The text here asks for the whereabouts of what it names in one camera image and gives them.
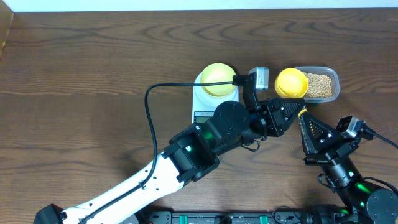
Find white digital kitchen scale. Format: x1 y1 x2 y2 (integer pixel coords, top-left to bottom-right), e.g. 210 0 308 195
192 86 239 123

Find yellow measuring scoop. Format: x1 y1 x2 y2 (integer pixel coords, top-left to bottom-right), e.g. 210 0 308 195
274 67 310 118

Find clear plastic container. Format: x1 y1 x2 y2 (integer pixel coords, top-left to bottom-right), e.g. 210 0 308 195
297 66 340 103

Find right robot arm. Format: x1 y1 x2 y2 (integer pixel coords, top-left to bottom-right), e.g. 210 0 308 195
298 109 397 223

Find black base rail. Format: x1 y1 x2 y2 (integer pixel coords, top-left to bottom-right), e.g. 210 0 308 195
133 209 303 224

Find soybeans in container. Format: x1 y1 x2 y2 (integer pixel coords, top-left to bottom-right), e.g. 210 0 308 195
304 72 332 98

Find yellow bowl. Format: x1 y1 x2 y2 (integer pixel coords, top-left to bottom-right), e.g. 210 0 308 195
200 63 236 97

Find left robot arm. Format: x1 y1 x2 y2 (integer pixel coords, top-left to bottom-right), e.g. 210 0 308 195
34 98 305 224

